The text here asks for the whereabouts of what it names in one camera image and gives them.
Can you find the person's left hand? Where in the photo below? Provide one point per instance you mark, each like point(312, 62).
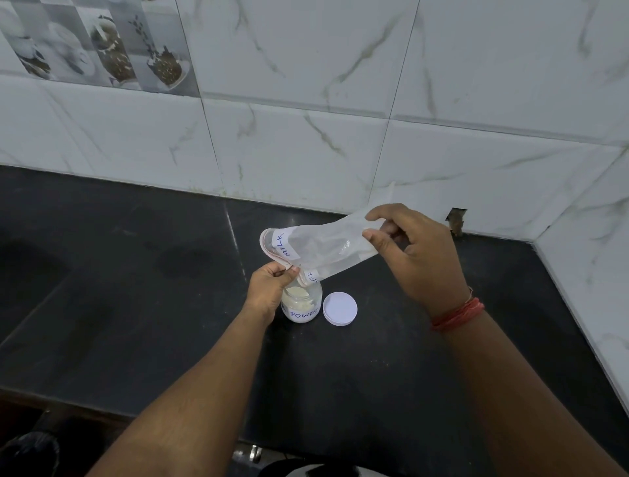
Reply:
point(268, 292)

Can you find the person's right hand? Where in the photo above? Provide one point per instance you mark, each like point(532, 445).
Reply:
point(427, 265)

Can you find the small clear plastic jar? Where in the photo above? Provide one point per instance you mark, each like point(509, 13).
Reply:
point(307, 312)

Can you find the white jar lid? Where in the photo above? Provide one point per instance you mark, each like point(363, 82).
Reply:
point(340, 308)

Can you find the clear milk powder zip bag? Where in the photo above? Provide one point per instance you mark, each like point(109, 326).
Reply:
point(329, 245)

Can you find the person's left forearm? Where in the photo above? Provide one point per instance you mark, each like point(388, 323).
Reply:
point(191, 413)

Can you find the person's right forearm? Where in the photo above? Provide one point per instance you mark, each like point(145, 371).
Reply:
point(516, 403)

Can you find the red thread wristband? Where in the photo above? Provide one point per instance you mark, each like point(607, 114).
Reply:
point(457, 314)

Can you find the white and black mesh shirt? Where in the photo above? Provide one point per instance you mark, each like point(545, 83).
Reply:
point(319, 470)

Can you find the black shoe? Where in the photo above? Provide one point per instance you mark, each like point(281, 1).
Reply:
point(27, 454)

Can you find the brown wall pipe outlet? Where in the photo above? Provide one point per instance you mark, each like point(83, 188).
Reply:
point(456, 221)

